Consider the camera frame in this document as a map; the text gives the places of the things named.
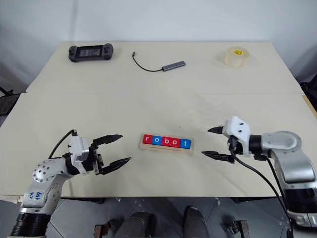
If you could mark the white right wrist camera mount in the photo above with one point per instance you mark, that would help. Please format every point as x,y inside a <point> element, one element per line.
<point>237,129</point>

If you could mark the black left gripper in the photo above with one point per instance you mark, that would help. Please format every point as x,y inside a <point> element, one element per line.
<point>95,161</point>

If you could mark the black frame beside table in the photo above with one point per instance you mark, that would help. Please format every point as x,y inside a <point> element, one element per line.
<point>310,94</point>

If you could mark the wooden letter tray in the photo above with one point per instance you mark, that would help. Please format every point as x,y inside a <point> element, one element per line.
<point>166,150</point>

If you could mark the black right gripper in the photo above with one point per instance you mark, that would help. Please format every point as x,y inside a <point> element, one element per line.
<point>235,146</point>

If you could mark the red letter tile o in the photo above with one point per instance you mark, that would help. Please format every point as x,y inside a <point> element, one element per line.
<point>175,142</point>

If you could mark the blue letter tile o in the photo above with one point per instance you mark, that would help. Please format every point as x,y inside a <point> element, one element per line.
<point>156,140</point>

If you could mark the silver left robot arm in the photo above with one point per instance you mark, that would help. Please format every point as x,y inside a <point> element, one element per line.
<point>44,173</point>

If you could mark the red letter tile r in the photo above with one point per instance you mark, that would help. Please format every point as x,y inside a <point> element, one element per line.
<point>147,139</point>

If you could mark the clear tape roll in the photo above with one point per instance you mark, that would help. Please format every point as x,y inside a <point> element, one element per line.
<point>235,59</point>

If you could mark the black object beside table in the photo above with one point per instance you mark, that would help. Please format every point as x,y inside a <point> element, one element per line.
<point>6,101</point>

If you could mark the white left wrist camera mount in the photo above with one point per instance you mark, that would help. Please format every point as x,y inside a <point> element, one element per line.
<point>78,148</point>

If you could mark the dark rounded shape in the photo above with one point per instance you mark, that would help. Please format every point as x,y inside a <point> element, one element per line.
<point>195,223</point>
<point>136,225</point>

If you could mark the brown table caster bracket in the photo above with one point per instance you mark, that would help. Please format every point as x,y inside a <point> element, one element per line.
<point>237,225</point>
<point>104,230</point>

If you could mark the blue letter tile t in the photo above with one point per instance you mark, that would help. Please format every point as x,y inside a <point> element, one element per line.
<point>185,143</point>

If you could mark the red letter tile b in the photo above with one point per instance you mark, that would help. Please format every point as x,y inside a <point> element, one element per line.
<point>166,141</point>

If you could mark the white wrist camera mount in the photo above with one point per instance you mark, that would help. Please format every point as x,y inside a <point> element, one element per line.
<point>237,129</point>
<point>78,148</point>

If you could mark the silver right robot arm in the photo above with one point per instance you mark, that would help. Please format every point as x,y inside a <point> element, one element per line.
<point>284,143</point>

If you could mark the black handheld game console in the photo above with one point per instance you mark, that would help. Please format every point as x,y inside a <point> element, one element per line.
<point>90,52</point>

